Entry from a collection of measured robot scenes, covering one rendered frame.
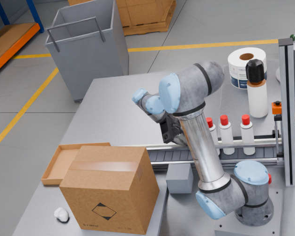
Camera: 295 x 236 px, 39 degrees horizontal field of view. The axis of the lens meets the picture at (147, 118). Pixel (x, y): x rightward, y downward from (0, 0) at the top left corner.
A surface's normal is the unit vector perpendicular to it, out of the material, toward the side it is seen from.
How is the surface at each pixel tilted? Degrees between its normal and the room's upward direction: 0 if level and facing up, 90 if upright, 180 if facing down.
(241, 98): 0
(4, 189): 0
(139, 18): 90
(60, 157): 0
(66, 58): 93
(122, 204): 90
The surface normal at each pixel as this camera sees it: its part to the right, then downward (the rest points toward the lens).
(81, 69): 0.04, 0.64
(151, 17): -0.20, 0.62
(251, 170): -0.07, -0.83
